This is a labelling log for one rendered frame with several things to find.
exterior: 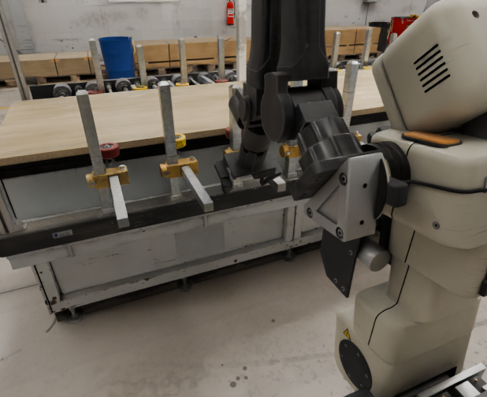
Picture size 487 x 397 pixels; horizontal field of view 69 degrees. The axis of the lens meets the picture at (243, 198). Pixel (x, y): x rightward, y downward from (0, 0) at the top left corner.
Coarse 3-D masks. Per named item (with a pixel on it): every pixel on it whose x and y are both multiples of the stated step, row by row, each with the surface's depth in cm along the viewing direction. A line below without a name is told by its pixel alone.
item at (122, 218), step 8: (112, 160) 133; (112, 176) 121; (112, 184) 117; (112, 192) 112; (120, 192) 112; (120, 200) 108; (120, 208) 104; (120, 216) 100; (120, 224) 100; (128, 224) 101
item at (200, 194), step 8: (184, 168) 129; (184, 176) 127; (192, 176) 123; (192, 184) 118; (200, 184) 118; (192, 192) 119; (200, 192) 114; (200, 200) 111; (208, 200) 109; (208, 208) 109
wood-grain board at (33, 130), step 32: (96, 96) 192; (128, 96) 192; (192, 96) 192; (224, 96) 192; (0, 128) 147; (32, 128) 147; (64, 128) 147; (96, 128) 147; (128, 128) 147; (160, 128) 147; (192, 128) 147; (224, 128) 148; (0, 160) 122; (32, 160) 126
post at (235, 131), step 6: (234, 84) 126; (234, 90) 125; (234, 120) 130; (234, 126) 132; (234, 132) 133; (240, 132) 134; (234, 138) 134; (240, 138) 135; (234, 144) 135; (234, 180) 143; (240, 180) 144
